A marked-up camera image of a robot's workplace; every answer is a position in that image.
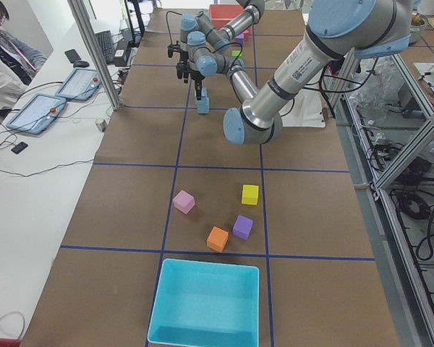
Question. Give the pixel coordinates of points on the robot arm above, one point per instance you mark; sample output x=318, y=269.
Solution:
x=217, y=29
x=369, y=28

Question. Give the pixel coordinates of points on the cyan plastic tray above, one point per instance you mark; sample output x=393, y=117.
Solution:
x=205, y=304

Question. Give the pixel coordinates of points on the purple foam block left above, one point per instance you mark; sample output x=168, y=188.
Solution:
x=242, y=227

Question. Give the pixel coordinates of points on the purple foam block right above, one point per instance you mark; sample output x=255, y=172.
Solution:
x=239, y=37

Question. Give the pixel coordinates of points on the purple foam block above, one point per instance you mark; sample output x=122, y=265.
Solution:
x=242, y=227
x=239, y=37

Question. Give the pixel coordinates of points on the teach pendant far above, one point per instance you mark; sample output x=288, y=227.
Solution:
x=80, y=85

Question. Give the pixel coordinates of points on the pink foam block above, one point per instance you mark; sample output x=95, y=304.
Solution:
x=183, y=201

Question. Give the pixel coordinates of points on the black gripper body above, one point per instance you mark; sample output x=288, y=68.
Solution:
x=196, y=75
x=184, y=56

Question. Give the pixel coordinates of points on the black smartphone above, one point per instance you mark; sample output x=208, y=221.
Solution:
x=18, y=148

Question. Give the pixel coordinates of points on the aluminium frame pillar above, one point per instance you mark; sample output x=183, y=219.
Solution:
x=82, y=20

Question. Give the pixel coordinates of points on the seated person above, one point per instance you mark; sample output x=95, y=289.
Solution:
x=19, y=64

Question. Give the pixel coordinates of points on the teach pendant near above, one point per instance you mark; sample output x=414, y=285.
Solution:
x=37, y=114

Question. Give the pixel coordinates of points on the light blue foam block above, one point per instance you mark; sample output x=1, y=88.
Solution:
x=203, y=97
x=203, y=106

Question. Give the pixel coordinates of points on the pink plastic tray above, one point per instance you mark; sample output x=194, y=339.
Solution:
x=221, y=14

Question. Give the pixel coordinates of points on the computer mouse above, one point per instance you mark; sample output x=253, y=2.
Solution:
x=81, y=64

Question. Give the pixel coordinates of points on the teach pendant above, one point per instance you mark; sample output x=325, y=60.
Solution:
x=37, y=114
x=80, y=85

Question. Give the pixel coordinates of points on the orange foam block left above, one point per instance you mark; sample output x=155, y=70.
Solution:
x=217, y=239

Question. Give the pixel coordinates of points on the yellow foam block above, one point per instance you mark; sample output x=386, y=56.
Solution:
x=250, y=194

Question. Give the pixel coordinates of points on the black keyboard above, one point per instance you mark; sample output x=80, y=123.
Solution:
x=106, y=45

